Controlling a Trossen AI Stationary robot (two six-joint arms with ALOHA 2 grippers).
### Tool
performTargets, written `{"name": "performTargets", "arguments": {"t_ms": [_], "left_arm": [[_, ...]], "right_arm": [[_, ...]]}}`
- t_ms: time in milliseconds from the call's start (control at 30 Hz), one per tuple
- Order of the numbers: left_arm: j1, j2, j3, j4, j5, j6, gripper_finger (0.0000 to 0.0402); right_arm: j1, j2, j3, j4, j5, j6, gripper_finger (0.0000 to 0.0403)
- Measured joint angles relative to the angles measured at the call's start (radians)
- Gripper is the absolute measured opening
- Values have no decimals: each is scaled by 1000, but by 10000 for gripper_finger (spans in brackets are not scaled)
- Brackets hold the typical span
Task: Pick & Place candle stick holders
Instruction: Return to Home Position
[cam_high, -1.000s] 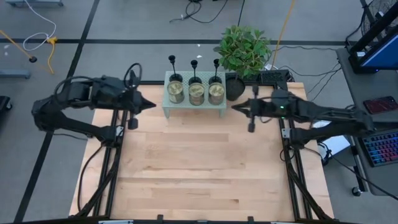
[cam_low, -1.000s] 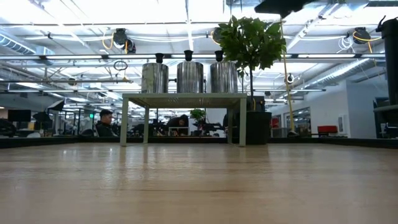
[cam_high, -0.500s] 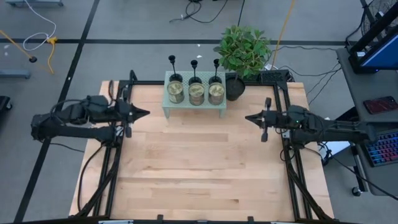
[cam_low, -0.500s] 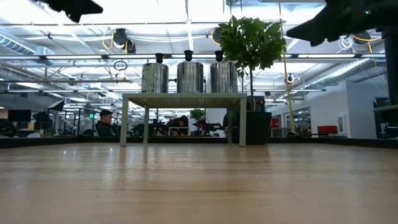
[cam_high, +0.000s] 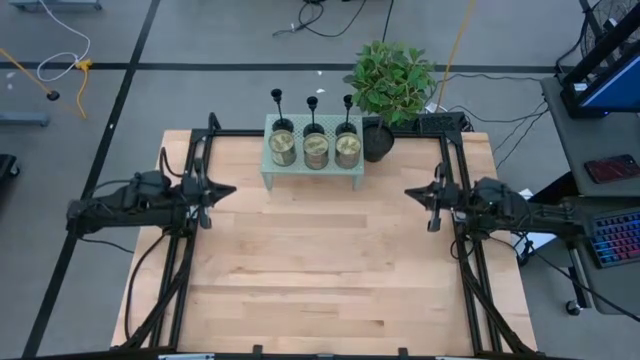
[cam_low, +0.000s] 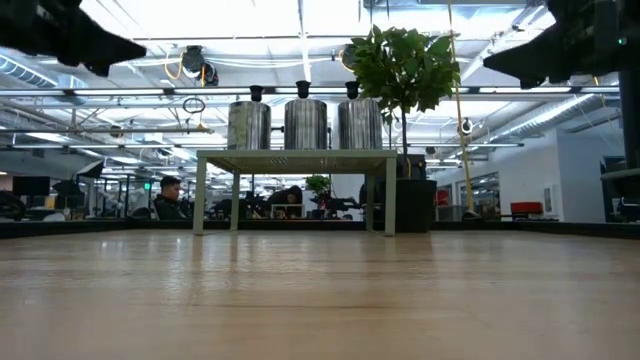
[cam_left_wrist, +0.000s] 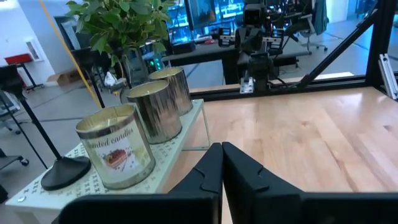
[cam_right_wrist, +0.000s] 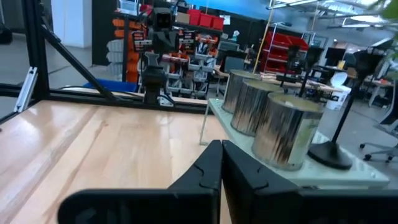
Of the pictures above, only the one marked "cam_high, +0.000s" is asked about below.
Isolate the yellow floor cable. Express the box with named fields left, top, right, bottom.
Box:
left=73, top=58, right=95, bottom=120

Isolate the dark red smartphone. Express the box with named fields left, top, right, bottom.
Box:
left=583, top=153, right=640, bottom=185

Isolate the monitor with blue screen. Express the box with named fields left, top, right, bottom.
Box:
left=559, top=14, right=640, bottom=120

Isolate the black wheeled object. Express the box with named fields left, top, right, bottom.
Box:
left=0, top=153, right=21, bottom=180

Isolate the black perforated box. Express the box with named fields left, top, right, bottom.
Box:
left=418, top=111, right=469, bottom=135

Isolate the pale green perforated riser table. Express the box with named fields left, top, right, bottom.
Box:
left=259, top=113, right=366, bottom=192

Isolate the black looped floor cable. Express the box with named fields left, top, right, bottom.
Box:
left=272, top=0, right=369, bottom=39

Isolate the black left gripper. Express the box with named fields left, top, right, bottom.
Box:
left=174, top=158, right=238, bottom=231

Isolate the black cable along frame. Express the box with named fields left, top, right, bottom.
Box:
left=123, top=230, right=169, bottom=344

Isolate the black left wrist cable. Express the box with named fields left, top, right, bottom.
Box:
left=158, top=146, right=184, bottom=180

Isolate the grey floor bar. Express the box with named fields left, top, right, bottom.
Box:
left=0, top=112, right=51, bottom=128

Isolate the black plant pot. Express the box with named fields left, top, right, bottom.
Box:
left=361, top=122, right=396, bottom=164

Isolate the grey table foot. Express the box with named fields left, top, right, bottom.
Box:
left=8, top=0, right=104, bottom=13

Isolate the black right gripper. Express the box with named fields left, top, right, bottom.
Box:
left=403, top=162, right=467, bottom=233

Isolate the white floor cable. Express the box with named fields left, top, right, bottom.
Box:
left=35, top=0, right=92, bottom=84

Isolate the long black floor cable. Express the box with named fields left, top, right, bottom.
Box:
left=442, top=72, right=551, bottom=84

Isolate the black cable to desk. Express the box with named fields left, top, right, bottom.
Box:
left=509, top=227, right=640, bottom=324

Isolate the black aluminium rig frame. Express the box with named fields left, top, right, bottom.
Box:
left=119, top=112, right=539, bottom=360

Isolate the black metal candlestick holder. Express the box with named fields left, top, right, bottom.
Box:
left=269, top=88, right=296, bottom=135
left=334, top=93, right=359, bottom=137
left=302, top=95, right=326, bottom=139

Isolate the straight black floor cable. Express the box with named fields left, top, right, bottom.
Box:
left=382, top=0, right=396, bottom=44

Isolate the grey side desk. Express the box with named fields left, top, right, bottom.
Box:
left=539, top=74, right=640, bottom=316

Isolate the green leafy potted plant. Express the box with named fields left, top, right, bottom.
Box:
left=342, top=39, right=437, bottom=127

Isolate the orange hanging rope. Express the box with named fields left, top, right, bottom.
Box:
left=433, top=0, right=477, bottom=114

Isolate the orange stick with black end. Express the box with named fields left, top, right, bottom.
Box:
left=0, top=47, right=61, bottom=103

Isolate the backlit rainbow keyboard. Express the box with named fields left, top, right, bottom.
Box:
left=588, top=207, right=640, bottom=270

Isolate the black floor fan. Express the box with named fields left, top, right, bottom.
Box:
left=579, top=0, right=640, bottom=59

